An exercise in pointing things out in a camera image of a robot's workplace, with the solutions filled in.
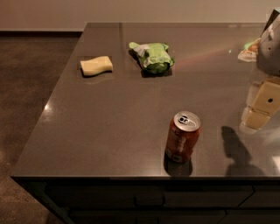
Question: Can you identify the yellow sponge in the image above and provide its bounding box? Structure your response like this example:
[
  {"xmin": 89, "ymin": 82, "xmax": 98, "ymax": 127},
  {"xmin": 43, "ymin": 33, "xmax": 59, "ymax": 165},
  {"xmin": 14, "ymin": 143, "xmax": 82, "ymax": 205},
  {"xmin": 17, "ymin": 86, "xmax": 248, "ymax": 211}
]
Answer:
[{"xmin": 80, "ymin": 56, "xmax": 113, "ymax": 76}]

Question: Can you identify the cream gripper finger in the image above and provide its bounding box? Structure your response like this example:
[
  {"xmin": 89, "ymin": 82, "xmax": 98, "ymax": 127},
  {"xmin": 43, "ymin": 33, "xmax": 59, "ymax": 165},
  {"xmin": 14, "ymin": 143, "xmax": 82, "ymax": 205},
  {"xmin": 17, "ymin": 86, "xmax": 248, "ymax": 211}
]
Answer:
[{"xmin": 241, "ymin": 80, "xmax": 280, "ymax": 130}]

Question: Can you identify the green rice chip bag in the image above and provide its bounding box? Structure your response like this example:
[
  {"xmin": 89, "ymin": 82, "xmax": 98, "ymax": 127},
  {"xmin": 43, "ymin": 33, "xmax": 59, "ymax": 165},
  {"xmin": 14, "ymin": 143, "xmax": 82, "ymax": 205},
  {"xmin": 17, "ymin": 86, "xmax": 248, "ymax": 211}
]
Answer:
[{"xmin": 129, "ymin": 42, "xmax": 174, "ymax": 74}]

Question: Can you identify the dark counter cabinet with drawers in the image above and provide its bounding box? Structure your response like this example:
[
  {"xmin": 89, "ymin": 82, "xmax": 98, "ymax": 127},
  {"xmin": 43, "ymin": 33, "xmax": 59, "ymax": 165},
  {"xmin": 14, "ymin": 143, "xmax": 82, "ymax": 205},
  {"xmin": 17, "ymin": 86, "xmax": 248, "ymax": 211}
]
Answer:
[{"xmin": 12, "ymin": 174, "xmax": 280, "ymax": 224}]

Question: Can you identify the snack bag at right edge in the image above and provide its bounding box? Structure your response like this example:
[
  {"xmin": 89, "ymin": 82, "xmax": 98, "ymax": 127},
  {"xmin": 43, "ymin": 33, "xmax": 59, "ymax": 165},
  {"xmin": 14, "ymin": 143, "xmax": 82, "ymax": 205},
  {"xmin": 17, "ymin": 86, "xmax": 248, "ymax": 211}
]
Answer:
[{"xmin": 238, "ymin": 38, "xmax": 261, "ymax": 62}]

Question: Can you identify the red soda can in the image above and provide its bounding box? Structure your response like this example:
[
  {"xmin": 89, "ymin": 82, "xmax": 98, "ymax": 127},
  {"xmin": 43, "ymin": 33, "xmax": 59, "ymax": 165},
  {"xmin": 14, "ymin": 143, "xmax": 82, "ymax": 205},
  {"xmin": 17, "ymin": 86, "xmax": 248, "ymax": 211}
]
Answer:
[{"xmin": 165, "ymin": 111, "xmax": 200, "ymax": 164}]

